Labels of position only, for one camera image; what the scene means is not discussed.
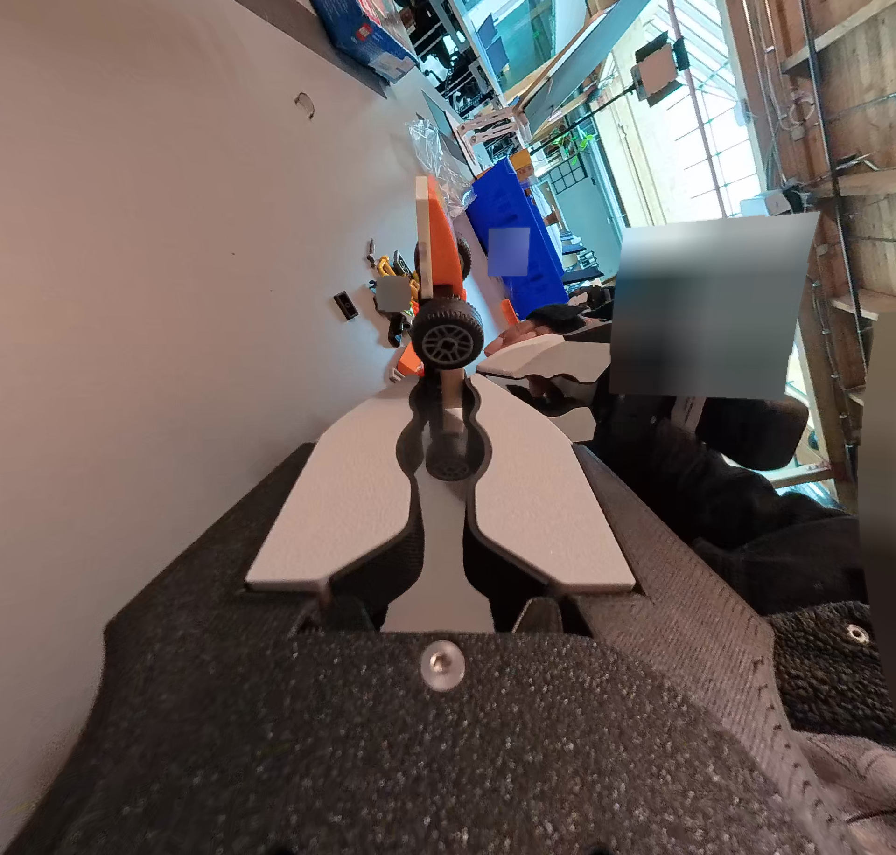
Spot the person's pale printed shirt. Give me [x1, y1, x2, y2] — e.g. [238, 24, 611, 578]
[798, 730, 896, 855]

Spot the orange lego race car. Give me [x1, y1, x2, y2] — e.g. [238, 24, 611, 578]
[409, 175, 488, 481]

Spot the person's right forearm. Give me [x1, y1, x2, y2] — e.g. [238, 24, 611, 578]
[588, 377, 813, 548]

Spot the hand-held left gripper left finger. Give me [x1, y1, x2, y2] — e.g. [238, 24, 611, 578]
[245, 384, 424, 622]

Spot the blue lego box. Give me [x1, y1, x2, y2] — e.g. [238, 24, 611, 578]
[287, 0, 420, 85]

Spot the grey round lego tile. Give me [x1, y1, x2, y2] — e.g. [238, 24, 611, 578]
[370, 271, 418, 314]

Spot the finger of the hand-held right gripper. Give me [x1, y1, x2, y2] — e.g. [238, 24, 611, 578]
[476, 338, 614, 382]
[504, 380, 603, 445]

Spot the blue plastic bin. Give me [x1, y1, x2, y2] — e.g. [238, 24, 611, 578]
[462, 157, 569, 320]

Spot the person's right hand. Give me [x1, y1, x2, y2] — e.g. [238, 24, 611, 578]
[483, 317, 561, 356]

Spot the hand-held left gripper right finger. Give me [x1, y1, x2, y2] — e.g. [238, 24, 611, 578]
[465, 375, 638, 622]

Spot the clear plastic bag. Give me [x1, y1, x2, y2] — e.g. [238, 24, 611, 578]
[408, 114, 480, 216]

